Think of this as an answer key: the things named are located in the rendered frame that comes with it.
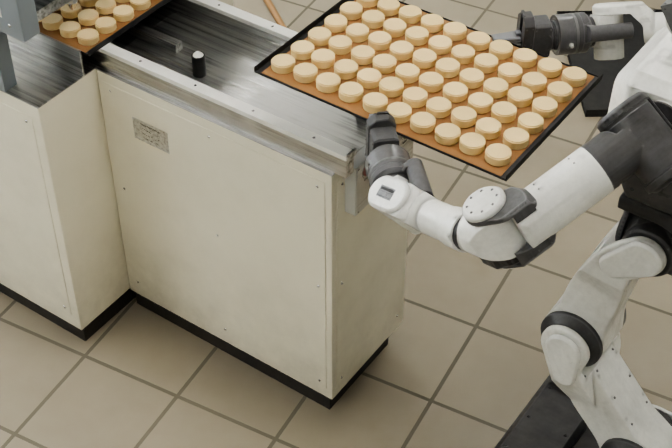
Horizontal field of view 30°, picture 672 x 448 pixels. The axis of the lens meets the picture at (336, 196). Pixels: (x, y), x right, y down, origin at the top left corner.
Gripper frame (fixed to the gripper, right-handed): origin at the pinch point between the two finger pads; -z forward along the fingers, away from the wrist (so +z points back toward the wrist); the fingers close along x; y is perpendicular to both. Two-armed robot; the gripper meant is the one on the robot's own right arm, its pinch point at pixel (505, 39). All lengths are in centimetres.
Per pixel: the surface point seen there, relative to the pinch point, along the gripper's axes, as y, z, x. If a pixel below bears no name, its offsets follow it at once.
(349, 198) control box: 10.6, -35.6, -31.2
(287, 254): 4, -49, -52
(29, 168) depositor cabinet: -27, -108, -44
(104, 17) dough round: -44, -86, -14
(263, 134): -1, -53, -20
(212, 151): -10, -64, -31
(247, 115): -4, -56, -16
